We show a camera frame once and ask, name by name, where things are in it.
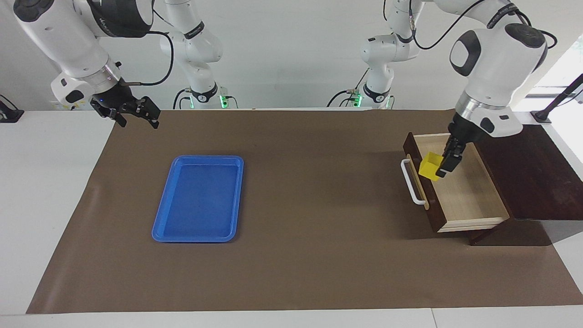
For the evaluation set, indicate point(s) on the dark wooden cabinet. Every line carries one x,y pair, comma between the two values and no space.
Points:
537,182

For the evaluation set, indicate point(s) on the black stand with pole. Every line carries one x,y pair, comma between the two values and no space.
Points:
541,116

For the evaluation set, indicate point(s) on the black table clamp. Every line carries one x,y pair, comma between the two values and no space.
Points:
10,114

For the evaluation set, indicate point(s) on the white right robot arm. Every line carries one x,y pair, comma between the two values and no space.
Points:
68,41

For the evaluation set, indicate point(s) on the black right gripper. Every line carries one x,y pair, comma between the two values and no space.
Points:
118,102

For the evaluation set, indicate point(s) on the blue plastic tray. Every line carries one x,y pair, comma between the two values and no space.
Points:
198,200

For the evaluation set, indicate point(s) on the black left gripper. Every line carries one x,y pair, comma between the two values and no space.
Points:
462,132

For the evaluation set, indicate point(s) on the white wall socket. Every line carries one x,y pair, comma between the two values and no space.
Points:
64,107

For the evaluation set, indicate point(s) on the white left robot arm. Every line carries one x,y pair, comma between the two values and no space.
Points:
496,59

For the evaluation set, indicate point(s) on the brown table mat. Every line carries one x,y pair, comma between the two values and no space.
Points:
319,255

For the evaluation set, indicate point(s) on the yellow cube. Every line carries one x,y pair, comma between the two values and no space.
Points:
428,169

